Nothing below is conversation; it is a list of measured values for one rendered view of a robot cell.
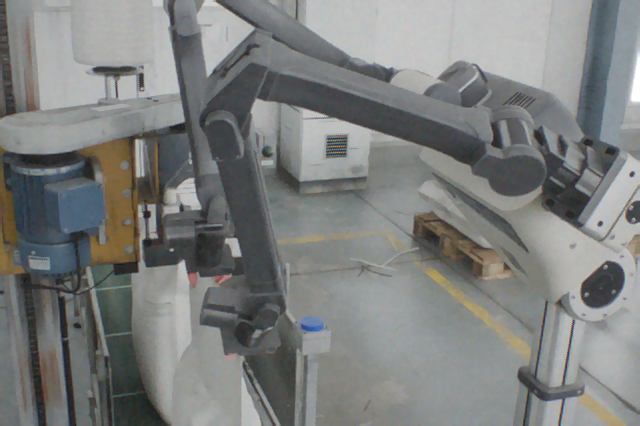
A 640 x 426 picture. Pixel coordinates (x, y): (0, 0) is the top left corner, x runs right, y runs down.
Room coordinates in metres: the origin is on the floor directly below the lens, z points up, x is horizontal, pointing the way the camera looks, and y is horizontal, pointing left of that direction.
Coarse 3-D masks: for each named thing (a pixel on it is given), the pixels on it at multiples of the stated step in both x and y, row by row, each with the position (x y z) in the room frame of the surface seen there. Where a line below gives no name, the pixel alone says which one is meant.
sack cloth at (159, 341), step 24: (144, 264) 2.11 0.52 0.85; (144, 288) 2.00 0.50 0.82; (168, 288) 1.97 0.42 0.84; (144, 312) 2.00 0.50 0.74; (168, 312) 1.99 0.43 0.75; (144, 336) 2.01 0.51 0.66; (168, 336) 1.99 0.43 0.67; (144, 360) 2.01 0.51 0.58; (168, 360) 1.99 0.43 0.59; (144, 384) 2.05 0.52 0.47; (168, 384) 1.99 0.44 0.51; (168, 408) 1.98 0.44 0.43
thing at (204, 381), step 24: (192, 288) 1.67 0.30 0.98; (192, 312) 1.68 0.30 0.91; (192, 336) 1.67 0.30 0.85; (216, 336) 1.37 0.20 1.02; (192, 360) 1.56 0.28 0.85; (216, 360) 1.37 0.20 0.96; (240, 360) 1.26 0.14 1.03; (192, 384) 1.47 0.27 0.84; (216, 384) 1.37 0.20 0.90; (240, 384) 1.26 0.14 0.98; (192, 408) 1.42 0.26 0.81; (216, 408) 1.36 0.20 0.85; (240, 408) 1.26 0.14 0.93
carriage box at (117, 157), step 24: (0, 144) 1.61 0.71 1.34; (96, 144) 1.69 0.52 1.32; (120, 144) 1.70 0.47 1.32; (0, 168) 1.61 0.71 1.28; (120, 168) 1.70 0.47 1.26; (0, 192) 1.61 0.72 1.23; (120, 192) 1.70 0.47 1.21; (0, 216) 1.60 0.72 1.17; (120, 216) 1.70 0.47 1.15; (0, 240) 1.60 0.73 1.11; (96, 240) 1.68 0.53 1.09; (120, 240) 1.70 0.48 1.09; (0, 264) 1.60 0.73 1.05; (96, 264) 1.68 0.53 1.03
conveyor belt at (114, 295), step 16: (96, 272) 3.07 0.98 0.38; (96, 288) 2.91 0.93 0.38; (112, 288) 2.92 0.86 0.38; (128, 288) 2.92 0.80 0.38; (112, 304) 2.77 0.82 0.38; (128, 304) 2.77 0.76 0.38; (112, 320) 2.63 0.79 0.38; (128, 320) 2.64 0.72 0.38; (112, 336) 2.50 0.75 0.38; (128, 336) 2.51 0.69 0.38; (112, 352) 2.39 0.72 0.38; (128, 352) 2.39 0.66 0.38; (112, 368) 2.28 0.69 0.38; (128, 368) 2.28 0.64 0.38; (112, 384) 2.18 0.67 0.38; (128, 384) 2.18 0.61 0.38; (112, 400) 2.09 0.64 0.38; (128, 400) 2.09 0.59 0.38; (144, 400) 2.09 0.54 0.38; (128, 416) 2.00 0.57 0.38; (144, 416) 2.00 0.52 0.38
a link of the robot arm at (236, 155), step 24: (216, 120) 0.91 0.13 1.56; (216, 144) 0.92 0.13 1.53; (240, 144) 0.93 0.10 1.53; (240, 168) 0.98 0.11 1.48; (240, 192) 1.00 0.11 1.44; (264, 192) 1.02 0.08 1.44; (240, 216) 1.02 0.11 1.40; (264, 216) 1.02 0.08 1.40; (240, 240) 1.04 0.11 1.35; (264, 240) 1.04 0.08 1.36; (264, 264) 1.07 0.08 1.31; (264, 288) 1.08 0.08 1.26
